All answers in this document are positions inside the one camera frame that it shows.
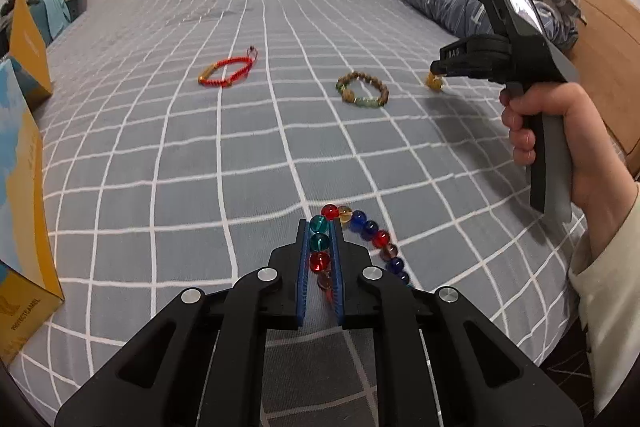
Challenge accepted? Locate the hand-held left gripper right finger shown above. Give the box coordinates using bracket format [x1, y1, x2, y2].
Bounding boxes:
[330, 221, 585, 427]

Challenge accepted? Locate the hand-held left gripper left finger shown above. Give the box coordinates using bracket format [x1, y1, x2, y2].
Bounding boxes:
[54, 219, 307, 427]

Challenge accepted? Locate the multicolour glass bead bracelet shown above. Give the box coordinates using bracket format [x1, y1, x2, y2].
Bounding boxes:
[308, 203, 413, 305]

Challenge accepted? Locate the blue yellow cardboard box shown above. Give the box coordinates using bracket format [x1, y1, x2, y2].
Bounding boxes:
[0, 0, 66, 365]

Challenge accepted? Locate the person's right forearm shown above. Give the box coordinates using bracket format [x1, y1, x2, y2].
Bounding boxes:
[567, 179, 640, 418]

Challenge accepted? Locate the person's right hand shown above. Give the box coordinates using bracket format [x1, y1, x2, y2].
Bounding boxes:
[500, 82, 633, 212]

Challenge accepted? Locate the wooden headboard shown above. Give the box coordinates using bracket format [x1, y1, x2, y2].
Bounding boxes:
[537, 0, 640, 180]

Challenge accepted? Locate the teal suitcase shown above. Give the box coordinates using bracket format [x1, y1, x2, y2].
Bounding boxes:
[37, 0, 71, 42]

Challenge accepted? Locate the brown green bead bracelet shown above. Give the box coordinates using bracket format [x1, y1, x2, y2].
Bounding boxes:
[336, 72, 391, 108]

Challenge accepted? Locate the red cord gold tube bracelet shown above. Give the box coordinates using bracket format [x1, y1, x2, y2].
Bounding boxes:
[196, 48, 258, 88]

